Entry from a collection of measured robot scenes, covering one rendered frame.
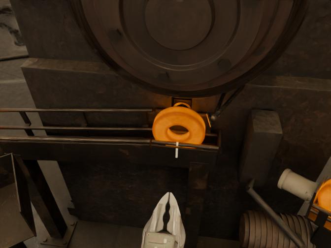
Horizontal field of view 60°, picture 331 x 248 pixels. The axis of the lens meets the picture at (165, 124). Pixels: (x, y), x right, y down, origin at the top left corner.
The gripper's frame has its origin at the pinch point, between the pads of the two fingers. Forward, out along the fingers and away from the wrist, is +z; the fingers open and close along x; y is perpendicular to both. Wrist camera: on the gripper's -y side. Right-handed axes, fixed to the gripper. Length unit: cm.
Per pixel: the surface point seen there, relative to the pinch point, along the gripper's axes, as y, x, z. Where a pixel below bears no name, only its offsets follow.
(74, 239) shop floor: -78, 47, -4
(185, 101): -8.4, -0.6, 32.8
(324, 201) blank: -8.6, -38.1, 6.8
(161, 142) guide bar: -9.9, 4.9, 18.6
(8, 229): -12.2, 41.3, -9.8
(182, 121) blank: -3.6, -0.7, 22.8
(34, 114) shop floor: -103, 109, 75
